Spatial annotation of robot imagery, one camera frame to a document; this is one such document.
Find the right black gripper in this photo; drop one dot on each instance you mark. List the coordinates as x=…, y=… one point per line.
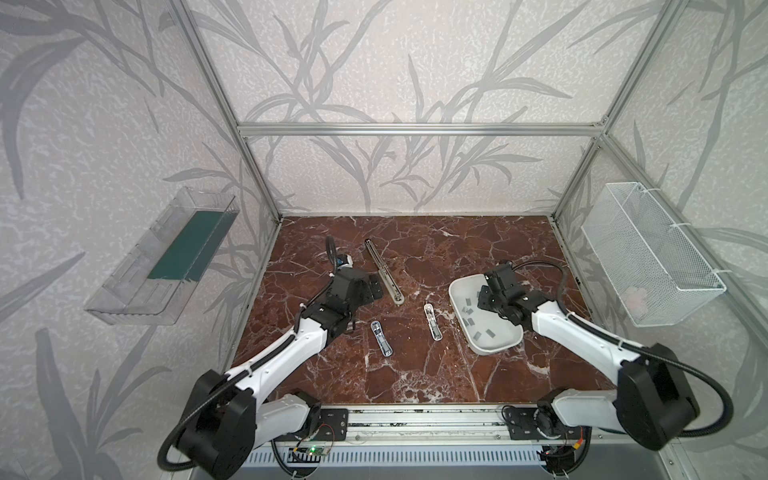
x=495, y=294

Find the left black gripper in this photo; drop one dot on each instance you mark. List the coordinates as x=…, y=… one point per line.
x=365, y=288

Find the blue mini stapler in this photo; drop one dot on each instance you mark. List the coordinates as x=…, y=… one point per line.
x=380, y=337

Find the white mini stapler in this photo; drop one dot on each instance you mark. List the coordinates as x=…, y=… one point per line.
x=432, y=322

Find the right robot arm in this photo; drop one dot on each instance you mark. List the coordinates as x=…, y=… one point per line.
x=652, y=401

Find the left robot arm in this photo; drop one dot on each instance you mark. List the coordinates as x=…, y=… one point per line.
x=251, y=383

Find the white plastic tray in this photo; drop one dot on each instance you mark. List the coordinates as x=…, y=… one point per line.
x=463, y=292

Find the pink object in basket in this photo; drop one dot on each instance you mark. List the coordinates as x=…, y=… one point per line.
x=635, y=301

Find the green circuit board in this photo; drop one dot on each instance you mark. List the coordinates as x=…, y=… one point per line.
x=311, y=454

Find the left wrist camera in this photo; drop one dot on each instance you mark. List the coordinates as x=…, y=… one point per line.
x=343, y=261

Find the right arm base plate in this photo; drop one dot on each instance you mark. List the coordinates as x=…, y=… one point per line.
x=533, y=423

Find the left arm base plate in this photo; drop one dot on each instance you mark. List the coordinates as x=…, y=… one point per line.
x=325, y=424

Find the aluminium front rail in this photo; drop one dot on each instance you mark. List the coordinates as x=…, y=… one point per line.
x=399, y=424

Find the white wire mesh basket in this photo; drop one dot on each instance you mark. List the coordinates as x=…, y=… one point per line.
x=638, y=244

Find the white slotted cable duct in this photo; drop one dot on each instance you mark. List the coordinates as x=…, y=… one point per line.
x=402, y=456

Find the clear acrylic wall shelf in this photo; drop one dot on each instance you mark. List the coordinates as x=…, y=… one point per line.
x=152, y=285

